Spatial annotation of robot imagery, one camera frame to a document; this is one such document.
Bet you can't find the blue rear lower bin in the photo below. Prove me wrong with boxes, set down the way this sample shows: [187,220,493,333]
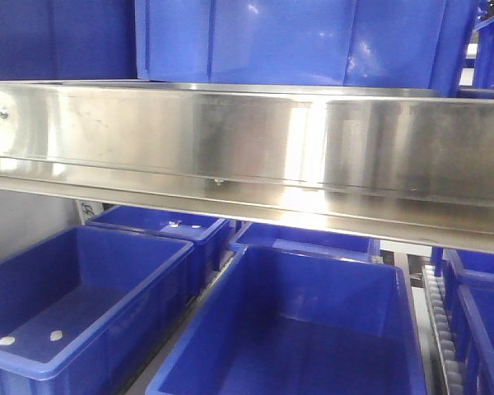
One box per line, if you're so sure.
[228,222,380,263]

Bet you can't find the blue bin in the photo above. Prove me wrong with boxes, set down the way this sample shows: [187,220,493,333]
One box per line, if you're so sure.
[431,247,494,394]
[0,226,193,394]
[86,206,231,296]
[147,246,426,394]
[228,222,380,263]

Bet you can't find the blue rear left bin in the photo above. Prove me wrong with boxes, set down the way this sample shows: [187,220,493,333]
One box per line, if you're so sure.
[86,206,231,296]

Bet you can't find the blue lower centre bin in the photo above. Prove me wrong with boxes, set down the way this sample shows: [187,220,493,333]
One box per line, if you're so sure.
[147,246,426,394]

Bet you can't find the blue lower left bin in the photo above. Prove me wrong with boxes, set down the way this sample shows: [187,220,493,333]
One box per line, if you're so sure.
[0,226,193,394]

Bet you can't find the large blue upper crate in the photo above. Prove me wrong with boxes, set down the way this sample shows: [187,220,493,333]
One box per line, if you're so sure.
[135,1,478,96]

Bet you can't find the blue lower right bin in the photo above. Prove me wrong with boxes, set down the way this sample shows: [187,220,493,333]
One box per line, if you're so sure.
[431,247,494,394]

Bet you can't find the white roller track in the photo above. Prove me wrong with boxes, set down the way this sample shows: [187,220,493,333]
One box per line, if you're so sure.
[422,264,464,394]

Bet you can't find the blue upper left crate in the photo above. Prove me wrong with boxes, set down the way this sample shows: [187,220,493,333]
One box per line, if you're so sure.
[0,1,137,81]

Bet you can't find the blue upper right crate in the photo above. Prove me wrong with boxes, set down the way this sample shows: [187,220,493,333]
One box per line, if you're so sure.
[459,16,494,94]

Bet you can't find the stainless steel shelf rail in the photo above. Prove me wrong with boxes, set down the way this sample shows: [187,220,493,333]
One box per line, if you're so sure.
[0,81,494,253]

